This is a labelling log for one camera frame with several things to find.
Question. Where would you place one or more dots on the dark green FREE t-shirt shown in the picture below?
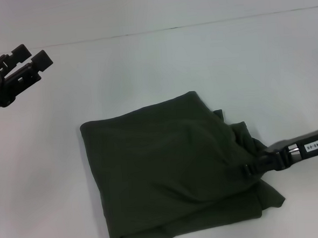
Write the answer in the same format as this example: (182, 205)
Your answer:
(164, 164)

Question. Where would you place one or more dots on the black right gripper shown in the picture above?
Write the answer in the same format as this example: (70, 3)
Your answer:
(304, 149)

